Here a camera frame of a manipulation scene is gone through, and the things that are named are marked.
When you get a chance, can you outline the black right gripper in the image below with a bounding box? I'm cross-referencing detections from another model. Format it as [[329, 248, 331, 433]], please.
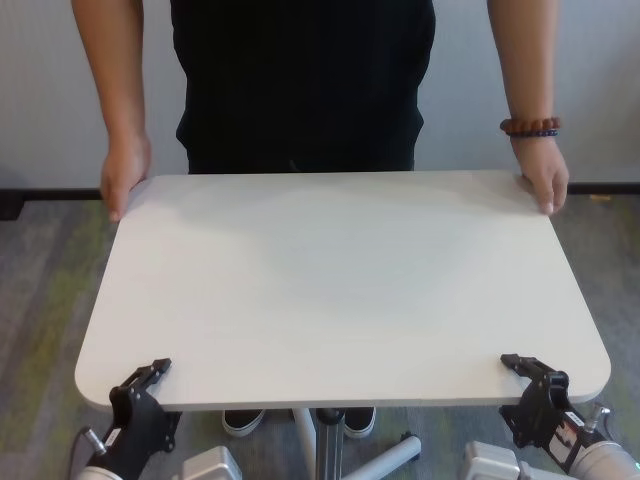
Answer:
[[498, 352, 577, 449]]

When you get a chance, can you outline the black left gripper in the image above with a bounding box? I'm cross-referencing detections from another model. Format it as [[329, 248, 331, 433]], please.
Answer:
[[107, 357, 182, 454]]

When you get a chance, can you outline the white rolling table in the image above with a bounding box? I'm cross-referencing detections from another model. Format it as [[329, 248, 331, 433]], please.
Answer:
[[74, 169, 612, 480]]

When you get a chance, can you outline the person's right forearm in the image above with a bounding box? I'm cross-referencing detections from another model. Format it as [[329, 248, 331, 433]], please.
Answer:
[[69, 0, 151, 141]]

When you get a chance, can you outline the person's left forearm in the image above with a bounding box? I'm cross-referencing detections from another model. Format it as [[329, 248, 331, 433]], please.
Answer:
[[487, 0, 564, 124]]

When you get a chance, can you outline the person's left hand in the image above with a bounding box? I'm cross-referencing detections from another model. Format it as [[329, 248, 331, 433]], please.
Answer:
[[512, 137, 571, 217]]

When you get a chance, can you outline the person's right hand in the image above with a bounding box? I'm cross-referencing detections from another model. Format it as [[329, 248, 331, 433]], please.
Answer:
[[98, 132, 153, 223]]

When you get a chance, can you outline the black white sneaker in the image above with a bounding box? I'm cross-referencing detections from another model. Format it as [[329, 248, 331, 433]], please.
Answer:
[[222, 407, 267, 439], [343, 407, 377, 441]]

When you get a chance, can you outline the black baseboard strip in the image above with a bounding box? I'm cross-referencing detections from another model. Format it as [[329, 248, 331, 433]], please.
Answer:
[[0, 182, 640, 201]]

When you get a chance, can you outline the black floor box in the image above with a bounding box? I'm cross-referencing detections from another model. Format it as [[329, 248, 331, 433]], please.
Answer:
[[0, 188, 25, 222]]

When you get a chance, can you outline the person in black clothes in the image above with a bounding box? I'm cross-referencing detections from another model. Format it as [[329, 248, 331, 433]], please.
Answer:
[[169, 0, 436, 176]]

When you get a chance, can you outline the brown wooden bead bracelet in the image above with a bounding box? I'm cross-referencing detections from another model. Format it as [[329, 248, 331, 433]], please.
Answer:
[[499, 116, 561, 136]]

